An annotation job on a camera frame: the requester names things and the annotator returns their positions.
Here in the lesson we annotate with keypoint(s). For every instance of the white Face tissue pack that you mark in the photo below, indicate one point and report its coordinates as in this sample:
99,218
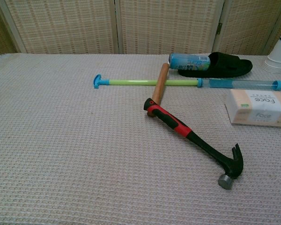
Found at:
260,110

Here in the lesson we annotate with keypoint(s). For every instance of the blue green water squirter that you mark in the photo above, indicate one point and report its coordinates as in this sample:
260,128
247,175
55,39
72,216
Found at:
135,82

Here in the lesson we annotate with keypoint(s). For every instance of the black red claw hammer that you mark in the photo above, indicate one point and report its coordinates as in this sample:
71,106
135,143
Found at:
201,141

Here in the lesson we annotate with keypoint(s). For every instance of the blue drink can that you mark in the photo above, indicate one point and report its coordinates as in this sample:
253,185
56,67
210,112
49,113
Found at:
189,62

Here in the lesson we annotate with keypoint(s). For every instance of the beige woven tablecloth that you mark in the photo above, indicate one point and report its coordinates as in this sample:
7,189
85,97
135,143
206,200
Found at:
72,140

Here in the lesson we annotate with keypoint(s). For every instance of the black slipper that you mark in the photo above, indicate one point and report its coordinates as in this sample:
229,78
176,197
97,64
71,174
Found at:
227,66

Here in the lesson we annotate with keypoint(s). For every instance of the brass screen hinge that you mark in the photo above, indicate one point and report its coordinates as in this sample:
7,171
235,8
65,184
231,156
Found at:
219,29

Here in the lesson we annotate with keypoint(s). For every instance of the white paper cup stack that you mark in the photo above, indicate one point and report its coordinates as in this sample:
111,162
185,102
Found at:
279,56

